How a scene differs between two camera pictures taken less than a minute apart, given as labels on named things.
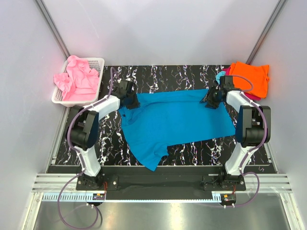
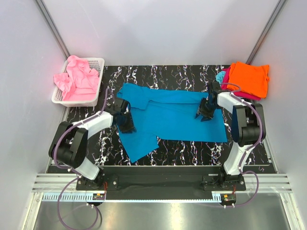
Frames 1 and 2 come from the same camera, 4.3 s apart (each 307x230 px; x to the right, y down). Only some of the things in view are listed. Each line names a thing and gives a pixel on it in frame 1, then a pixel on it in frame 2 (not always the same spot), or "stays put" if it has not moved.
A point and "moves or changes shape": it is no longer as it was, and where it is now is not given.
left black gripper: [136, 104] -> [130, 127]
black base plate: [162, 182] stays put
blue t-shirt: [164, 119] moves or changes shape
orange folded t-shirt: [258, 74] stays put
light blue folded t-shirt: [221, 73] stays put
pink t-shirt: [81, 83] stays put
